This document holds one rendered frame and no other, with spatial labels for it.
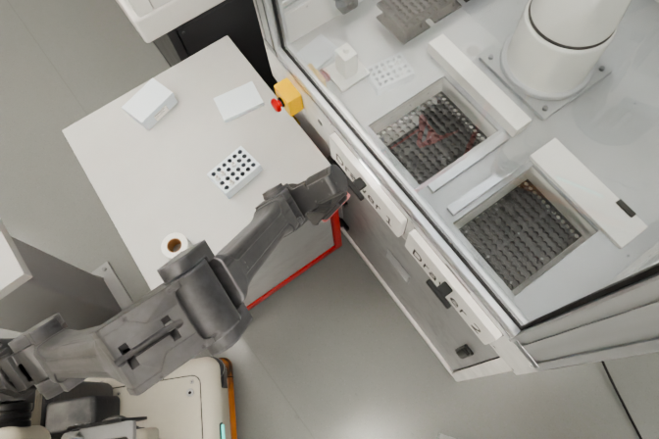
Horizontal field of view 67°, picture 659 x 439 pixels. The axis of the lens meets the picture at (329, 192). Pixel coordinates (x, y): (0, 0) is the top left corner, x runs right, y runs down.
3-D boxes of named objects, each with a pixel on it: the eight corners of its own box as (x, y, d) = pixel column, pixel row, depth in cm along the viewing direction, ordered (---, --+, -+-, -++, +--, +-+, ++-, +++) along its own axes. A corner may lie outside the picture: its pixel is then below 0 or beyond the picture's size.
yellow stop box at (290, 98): (288, 119, 136) (285, 104, 130) (275, 101, 139) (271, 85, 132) (304, 109, 137) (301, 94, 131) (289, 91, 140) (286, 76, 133)
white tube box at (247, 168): (228, 199, 137) (226, 194, 133) (210, 179, 139) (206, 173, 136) (263, 170, 140) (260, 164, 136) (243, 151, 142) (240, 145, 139)
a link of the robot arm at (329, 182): (257, 196, 89) (281, 237, 90) (307, 170, 84) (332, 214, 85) (285, 176, 100) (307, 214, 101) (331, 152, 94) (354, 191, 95)
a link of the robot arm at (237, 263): (143, 278, 52) (198, 364, 53) (186, 255, 50) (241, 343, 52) (259, 190, 93) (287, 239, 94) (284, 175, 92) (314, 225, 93)
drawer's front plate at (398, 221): (397, 238, 124) (401, 223, 114) (330, 155, 134) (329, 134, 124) (403, 234, 124) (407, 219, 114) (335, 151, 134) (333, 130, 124)
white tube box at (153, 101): (148, 131, 146) (141, 122, 142) (128, 117, 149) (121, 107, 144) (178, 102, 150) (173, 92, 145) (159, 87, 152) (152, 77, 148)
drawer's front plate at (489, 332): (484, 345, 113) (496, 340, 103) (404, 246, 123) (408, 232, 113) (490, 340, 113) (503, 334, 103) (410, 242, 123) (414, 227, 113)
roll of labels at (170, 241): (185, 232, 134) (180, 227, 130) (196, 254, 131) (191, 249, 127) (162, 245, 133) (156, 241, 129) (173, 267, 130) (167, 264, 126)
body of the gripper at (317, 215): (349, 193, 103) (331, 193, 96) (318, 225, 106) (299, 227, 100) (331, 170, 105) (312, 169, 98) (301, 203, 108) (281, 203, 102)
